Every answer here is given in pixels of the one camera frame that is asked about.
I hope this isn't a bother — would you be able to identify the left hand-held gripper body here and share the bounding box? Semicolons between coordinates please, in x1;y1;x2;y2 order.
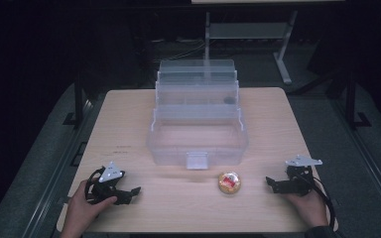
86;161;131;203

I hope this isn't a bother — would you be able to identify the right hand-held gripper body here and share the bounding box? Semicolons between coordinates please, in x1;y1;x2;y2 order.
275;154;323;197

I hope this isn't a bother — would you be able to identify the clear plastic tiered storage box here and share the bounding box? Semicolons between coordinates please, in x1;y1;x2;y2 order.
146;59;250;171

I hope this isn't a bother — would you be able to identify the person's right hand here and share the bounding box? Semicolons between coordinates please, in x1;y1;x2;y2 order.
281;189;330;230

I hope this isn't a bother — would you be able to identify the person's left hand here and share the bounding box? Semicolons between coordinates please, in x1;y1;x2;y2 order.
66;179;118;236

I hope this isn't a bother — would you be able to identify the black metal stand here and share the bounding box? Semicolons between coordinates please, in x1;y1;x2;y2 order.
343;70;372;131
63;70;88;131

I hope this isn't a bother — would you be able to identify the black cable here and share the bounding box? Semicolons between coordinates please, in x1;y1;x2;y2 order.
311;177;337;230
83;168;105;203

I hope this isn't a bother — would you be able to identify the aluminium floor rail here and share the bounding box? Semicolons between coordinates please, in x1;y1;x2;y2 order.
330;98;381;229
21;95;97;238

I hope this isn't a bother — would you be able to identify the grey metal table frame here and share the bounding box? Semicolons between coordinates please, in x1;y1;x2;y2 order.
203;9;300;85

